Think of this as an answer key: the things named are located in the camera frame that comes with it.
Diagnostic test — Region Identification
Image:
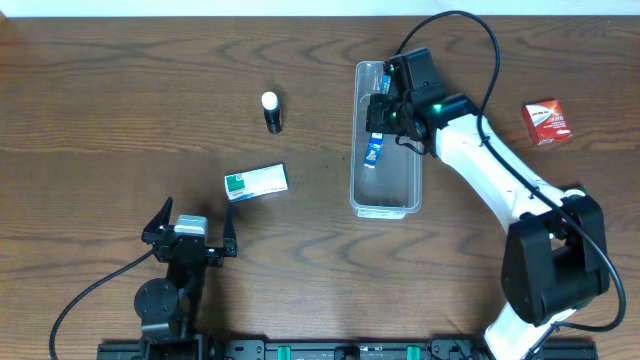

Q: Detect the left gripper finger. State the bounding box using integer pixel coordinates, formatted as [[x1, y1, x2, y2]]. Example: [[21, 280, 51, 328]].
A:
[[223, 202, 237, 257], [141, 197, 173, 245]]

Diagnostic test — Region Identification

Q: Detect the blue Kool Fever box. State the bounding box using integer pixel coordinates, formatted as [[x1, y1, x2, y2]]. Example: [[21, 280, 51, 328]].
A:
[[364, 75, 391, 168]]

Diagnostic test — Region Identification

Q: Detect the green white medicine box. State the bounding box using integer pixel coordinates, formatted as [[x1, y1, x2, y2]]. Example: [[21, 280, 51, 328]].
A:
[[224, 164, 289, 202]]

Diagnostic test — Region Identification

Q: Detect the dark bottle white cap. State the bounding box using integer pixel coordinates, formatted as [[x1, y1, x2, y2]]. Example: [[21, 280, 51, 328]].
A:
[[261, 91, 282, 134]]

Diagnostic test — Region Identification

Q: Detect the red small box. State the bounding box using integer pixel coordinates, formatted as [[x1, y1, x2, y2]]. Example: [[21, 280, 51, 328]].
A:
[[522, 99, 572, 146]]

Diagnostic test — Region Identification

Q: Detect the green round-label box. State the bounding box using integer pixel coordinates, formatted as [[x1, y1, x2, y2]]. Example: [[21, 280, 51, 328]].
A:
[[564, 187, 587, 197]]

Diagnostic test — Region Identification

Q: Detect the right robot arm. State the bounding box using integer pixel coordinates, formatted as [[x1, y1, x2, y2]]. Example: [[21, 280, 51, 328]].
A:
[[366, 93, 617, 359]]

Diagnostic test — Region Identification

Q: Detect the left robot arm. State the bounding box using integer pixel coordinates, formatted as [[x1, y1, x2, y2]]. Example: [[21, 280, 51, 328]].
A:
[[134, 198, 237, 360]]

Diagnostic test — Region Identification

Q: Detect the clear plastic container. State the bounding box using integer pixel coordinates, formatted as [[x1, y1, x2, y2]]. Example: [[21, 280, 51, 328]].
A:
[[350, 61, 422, 220]]

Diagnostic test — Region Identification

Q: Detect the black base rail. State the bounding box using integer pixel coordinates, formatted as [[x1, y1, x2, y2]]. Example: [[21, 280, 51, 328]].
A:
[[97, 333, 599, 360]]

